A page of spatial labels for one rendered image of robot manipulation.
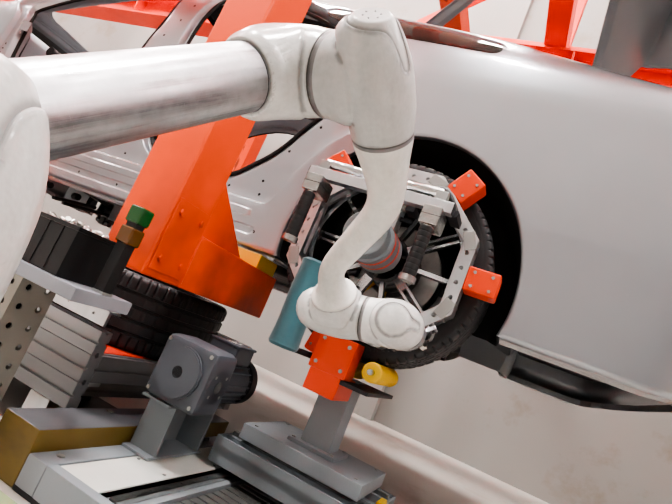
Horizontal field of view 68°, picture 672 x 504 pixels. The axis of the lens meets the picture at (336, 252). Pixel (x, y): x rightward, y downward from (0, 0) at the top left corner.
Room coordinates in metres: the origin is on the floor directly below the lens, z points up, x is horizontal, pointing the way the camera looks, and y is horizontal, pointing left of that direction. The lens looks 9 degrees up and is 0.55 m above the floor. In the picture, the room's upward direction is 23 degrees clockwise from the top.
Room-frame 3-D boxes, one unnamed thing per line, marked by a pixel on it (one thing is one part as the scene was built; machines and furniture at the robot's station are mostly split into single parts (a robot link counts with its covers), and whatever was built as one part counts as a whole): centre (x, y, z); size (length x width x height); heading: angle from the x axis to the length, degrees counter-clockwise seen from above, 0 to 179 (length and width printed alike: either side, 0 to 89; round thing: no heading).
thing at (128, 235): (1.12, 0.44, 0.59); 0.04 x 0.04 x 0.04; 67
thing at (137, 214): (1.12, 0.44, 0.64); 0.04 x 0.04 x 0.04; 67
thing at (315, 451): (1.62, -0.19, 0.32); 0.40 x 0.30 x 0.28; 67
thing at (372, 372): (1.51, -0.27, 0.51); 0.29 x 0.06 x 0.06; 157
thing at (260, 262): (1.84, 0.28, 0.70); 0.14 x 0.14 x 0.05; 67
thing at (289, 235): (1.31, 0.13, 0.83); 0.04 x 0.04 x 0.16
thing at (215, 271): (1.68, 0.34, 0.69); 0.52 x 0.17 x 0.35; 157
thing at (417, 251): (1.18, -0.18, 0.83); 0.04 x 0.04 x 0.16
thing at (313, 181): (1.34, 0.12, 0.93); 0.09 x 0.05 x 0.05; 157
